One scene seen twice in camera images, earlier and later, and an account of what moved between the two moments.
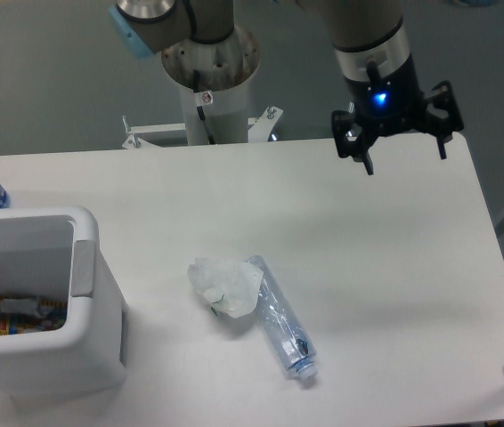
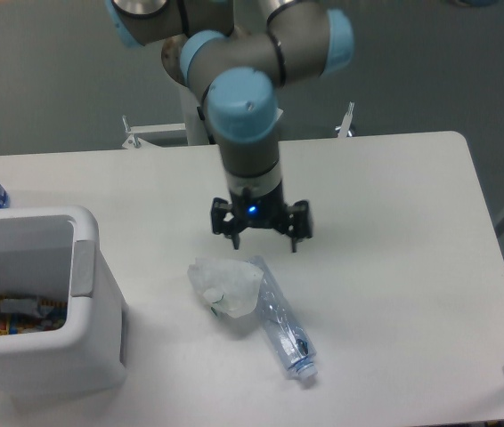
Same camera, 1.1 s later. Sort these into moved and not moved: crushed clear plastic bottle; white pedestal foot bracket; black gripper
Moved: black gripper
Not moved: crushed clear plastic bottle; white pedestal foot bracket
